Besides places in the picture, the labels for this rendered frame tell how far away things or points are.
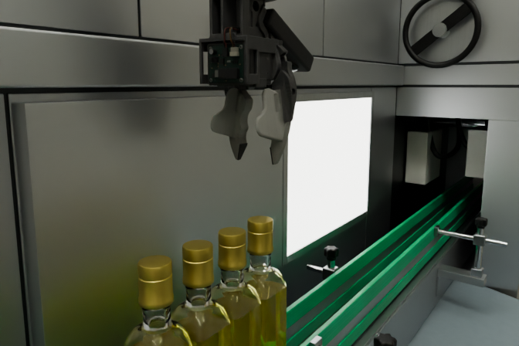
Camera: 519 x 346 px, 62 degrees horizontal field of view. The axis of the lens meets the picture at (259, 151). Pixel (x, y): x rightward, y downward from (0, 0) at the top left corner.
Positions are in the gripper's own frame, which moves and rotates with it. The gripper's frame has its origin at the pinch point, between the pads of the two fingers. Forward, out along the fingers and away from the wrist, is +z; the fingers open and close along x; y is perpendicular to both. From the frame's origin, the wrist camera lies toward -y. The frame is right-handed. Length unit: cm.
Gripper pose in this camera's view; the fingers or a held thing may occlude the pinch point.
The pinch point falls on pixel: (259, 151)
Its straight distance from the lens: 55.9
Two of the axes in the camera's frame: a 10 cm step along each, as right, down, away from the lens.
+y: -5.9, 1.3, -8.0
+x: 8.1, 0.9, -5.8
